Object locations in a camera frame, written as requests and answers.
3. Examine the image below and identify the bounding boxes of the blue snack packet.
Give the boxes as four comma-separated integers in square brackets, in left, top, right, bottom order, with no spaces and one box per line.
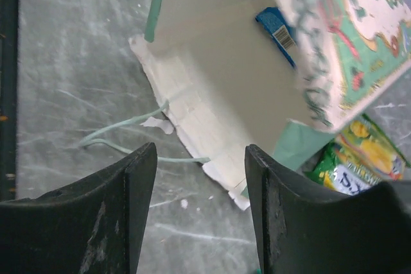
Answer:
[255,7,299,68]

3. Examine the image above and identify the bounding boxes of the green printed paper bag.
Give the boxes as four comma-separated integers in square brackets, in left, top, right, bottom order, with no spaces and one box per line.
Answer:
[129,0,410,209]

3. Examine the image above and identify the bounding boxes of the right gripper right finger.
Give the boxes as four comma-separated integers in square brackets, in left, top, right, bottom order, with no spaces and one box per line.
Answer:
[245,144,410,273]

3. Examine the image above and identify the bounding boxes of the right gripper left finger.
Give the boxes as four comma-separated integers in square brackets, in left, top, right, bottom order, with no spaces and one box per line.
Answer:
[1,142,157,273]

